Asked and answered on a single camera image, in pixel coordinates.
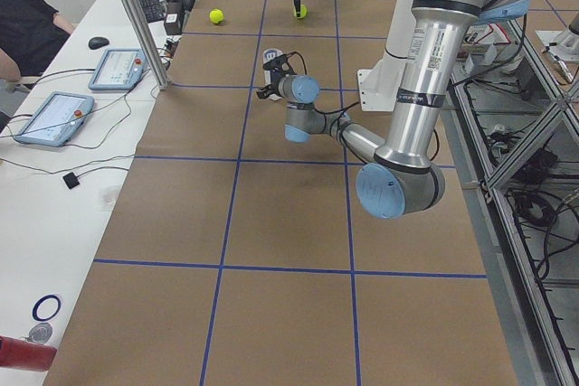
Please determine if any yellow tennis ball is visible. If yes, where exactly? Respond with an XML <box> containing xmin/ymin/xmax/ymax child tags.
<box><xmin>209</xmin><ymin>8</ymin><xmax>224</xmax><ymax>25</ymax></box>
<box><xmin>293</xmin><ymin>5</ymin><xmax>308</xmax><ymax>20</ymax></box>

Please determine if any clear tennis ball can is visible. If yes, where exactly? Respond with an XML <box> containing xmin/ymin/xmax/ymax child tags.
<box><xmin>262</xmin><ymin>48</ymin><xmax>283</xmax><ymax>101</ymax></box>

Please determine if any black box with label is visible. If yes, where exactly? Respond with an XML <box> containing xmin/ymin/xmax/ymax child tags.
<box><xmin>164</xmin><ymin>2</ymin><xmax>185</xmax><ymax>36</ymax></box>

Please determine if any black keyboard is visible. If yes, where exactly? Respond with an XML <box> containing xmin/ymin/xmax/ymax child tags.
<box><xmin>138</xmin><ymin>0</ymin><xmax>166</xmax><ymax>23</ymax></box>

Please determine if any far teach pendant tablet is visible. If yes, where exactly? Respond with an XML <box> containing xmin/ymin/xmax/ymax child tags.
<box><xmin>88</xmin><ymin>49</ymin><xmax>147</xmax><ymax>92</ymax></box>

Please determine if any teach pendant tablet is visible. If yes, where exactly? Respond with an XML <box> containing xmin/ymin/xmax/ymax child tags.
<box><xmin>88</xmin><ymin>49</ymin><xmax>147</xmax><ymax>92</ymax></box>
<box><xmin>14</xmin><ymin>91</ymin><xmax>95</xmax><ymax>147</ymax></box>

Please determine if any black computer mouse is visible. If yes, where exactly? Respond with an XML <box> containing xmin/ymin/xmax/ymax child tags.
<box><xmin>88</xmin><ymin>36</ymin><xmax>109</xmax><ymax>50</ymax></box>

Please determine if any near teach pendant tablet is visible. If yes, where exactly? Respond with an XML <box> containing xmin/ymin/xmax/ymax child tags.
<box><xmin>14</xmin><ymin>91</ymin><xmax>95</xmax><ymax>147</ymax></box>

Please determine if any small black square puck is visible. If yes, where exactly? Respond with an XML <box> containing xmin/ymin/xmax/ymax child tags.
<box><xmin>62</xmin><ymin>172</ymin><xmax>80</xmax><ymax>190</ymax></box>

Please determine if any seated person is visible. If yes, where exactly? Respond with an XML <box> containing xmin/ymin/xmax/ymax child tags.
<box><xmin>1</xmin><ymin>0</ymin><xmax>75</xmax><ymax>82</ymax></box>

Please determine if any round metal lid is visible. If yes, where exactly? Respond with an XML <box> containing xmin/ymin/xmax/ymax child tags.
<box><xmin>26</xmin><ymin>322</ymin><xmax>53</xmax><ymax>344</ymax></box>

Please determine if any red cylinder bottle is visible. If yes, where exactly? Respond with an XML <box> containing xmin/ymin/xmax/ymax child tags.
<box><xmin>0</xmin><ymin>336</ymin><xmax>57</xmax><ymax>372</ymax></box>

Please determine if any aluminium frame post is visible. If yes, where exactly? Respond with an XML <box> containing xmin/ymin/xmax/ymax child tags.
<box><xmin>121</xmin><ymin>0</ymin><xmax>169</xmax><ymax>90</ymax></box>

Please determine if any blue tape ring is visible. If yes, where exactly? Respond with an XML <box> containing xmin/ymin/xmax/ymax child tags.
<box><xmin>32</xmin><ymin>294</ymin><xmax>62</xmax><ymax>321</ymax></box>

